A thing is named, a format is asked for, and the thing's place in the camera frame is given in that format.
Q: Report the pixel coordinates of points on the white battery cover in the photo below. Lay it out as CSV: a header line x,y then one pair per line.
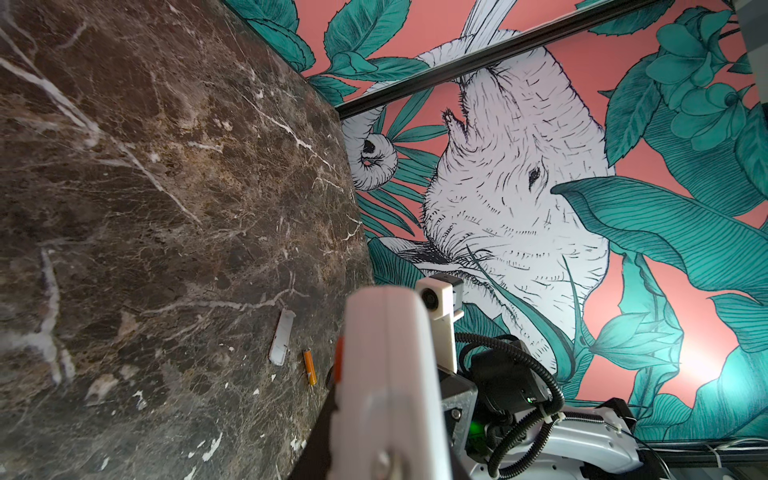
x,y
280,343

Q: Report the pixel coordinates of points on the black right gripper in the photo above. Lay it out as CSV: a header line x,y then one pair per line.
x,y
459,397

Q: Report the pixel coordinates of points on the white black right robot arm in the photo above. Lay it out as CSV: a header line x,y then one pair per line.
x,y
507,418

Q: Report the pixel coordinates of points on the black right corner frame post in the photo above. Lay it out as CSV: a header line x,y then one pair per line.
x,y
571,24

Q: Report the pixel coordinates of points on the orange battery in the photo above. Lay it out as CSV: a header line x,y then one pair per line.
x,y
309,367

